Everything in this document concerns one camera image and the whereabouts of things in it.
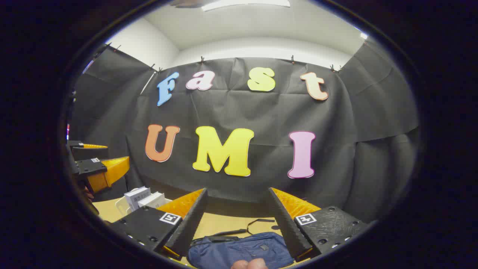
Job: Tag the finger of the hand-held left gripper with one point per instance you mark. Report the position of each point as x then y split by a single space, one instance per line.
89 154
89 166

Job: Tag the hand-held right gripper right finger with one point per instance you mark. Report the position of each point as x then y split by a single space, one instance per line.
287 228

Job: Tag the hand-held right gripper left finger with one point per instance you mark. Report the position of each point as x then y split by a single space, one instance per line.
190 224

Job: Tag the white plastic bookshelf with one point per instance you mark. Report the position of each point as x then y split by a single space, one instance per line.
121 205

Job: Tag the blue schoolbag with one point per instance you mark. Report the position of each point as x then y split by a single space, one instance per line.
239 250

